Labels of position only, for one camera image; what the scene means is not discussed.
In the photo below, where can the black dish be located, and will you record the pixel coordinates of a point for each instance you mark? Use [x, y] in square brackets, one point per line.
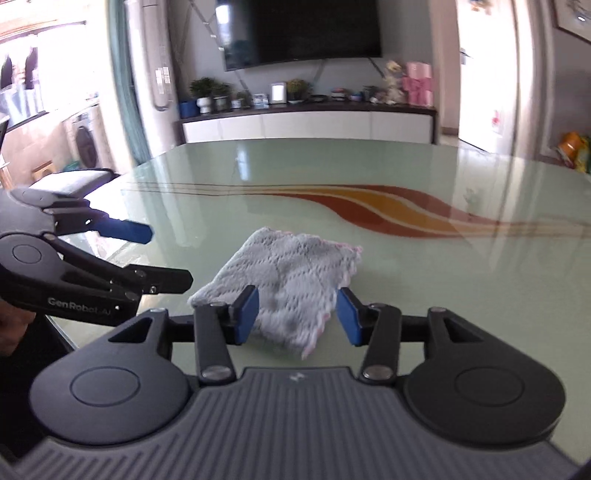
[317, 97]

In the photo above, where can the yellow flower plant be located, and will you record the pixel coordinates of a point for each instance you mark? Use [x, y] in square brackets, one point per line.
[298, 90]

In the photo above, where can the blonde doll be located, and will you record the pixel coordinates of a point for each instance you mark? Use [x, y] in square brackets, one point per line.
[394, 83]

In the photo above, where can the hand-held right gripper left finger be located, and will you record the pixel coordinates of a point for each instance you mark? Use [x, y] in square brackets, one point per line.
[247, 318]

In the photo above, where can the small photo frame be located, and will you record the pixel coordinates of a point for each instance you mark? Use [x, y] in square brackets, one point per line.
[261, 100]

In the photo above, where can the orange snack bag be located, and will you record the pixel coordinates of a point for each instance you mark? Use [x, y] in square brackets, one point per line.
[569, 146]

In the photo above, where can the white tower air conditioner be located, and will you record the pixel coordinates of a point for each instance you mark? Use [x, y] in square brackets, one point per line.
[154, 69]

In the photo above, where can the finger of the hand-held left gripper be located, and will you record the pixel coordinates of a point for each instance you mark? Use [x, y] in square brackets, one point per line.
[129, 230]
[157, 279]

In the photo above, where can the teal curtain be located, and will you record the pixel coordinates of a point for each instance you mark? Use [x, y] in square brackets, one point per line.
[127, 92]

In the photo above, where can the red door sticker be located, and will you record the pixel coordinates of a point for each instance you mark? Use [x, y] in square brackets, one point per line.
[497, 121]

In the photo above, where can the green snack bag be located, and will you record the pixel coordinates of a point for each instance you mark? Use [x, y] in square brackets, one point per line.
[584, 157]

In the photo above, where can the potted plant in grey pot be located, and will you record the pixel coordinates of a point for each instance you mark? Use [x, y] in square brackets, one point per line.
[221, 98]

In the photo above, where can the large photo frame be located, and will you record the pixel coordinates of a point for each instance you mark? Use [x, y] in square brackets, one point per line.
[278, 93]

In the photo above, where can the grey fluffy towel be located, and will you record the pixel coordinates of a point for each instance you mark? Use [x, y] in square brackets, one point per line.
[295, 272]

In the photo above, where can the white television cabinet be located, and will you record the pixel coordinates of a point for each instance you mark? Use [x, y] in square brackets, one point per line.
[304, 124]

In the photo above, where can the potted plant in white pot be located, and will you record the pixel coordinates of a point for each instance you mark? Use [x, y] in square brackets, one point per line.
[203, 94]

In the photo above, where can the white door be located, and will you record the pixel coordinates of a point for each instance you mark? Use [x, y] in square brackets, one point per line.
[485, 83]

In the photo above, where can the blue container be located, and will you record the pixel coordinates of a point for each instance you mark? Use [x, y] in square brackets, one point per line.
[187, 109]

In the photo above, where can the black flat television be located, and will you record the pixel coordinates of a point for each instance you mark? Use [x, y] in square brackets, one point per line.
[300, 32]

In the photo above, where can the wooden stool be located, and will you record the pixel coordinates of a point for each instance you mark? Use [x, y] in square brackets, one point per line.
[41, 170]

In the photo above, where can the framed wall painting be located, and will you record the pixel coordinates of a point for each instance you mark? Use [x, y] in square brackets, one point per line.
[575, 18]

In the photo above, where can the washing machine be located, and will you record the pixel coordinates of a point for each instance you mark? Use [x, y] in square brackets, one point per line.
[85, 138]

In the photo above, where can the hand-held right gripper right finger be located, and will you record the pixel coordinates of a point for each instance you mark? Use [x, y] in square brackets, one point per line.
[348, 321]

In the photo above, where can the small potted plant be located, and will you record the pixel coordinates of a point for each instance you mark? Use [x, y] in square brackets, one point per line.
[243, 99]

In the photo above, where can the pink gift box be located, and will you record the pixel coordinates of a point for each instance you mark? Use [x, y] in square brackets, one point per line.
[418, 85]

